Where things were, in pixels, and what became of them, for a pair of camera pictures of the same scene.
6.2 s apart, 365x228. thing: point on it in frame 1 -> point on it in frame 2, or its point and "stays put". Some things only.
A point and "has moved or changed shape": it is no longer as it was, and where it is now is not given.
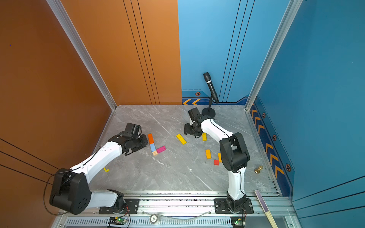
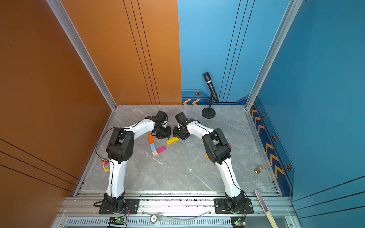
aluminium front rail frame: x=184 y=210 stays put
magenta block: x=161 y=149 stays put
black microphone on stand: x=209 y=113 stays put
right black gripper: x=187 y=130 -> x=175 y=134
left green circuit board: x=120 y=220 stays put
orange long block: x=150 y=138 stays put
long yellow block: x=181 y=138 has moved or changed shape
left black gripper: x=143 y=137 -> x=167 y=136
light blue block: x=153 y=148 stays put
